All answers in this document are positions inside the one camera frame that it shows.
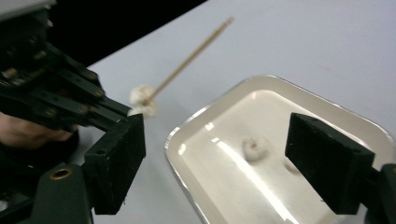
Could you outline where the small white food piece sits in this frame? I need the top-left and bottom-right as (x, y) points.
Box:
(129, 84), (157, 106)
(241, 135), (271, 162)
(127, 102), (159, 119)

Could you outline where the white board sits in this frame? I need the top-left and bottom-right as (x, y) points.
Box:
(70, 0), (396, 224)

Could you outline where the white square metal-rimmed tray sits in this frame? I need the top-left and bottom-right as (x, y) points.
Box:
(163, 74), (396, 224)

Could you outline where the thin wooden skewer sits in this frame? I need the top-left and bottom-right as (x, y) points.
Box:
(141, 16), (235, 105)

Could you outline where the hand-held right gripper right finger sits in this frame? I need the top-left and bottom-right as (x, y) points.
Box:
(284, 112), (376, 216)

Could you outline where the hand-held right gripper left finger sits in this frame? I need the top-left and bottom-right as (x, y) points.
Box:
(83, 113), (147, 216)

